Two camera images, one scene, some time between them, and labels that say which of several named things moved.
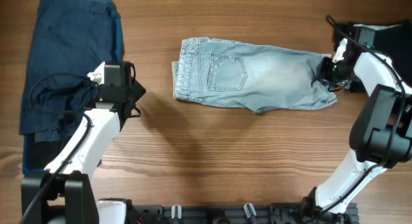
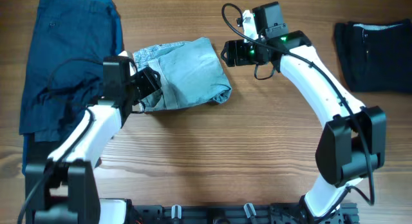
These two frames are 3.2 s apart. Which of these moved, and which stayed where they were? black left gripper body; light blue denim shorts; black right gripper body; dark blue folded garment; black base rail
Moved: light blue denim shorts; black left gripper body; black right gripper body
Stayed: dark blue folded garment; black base rail
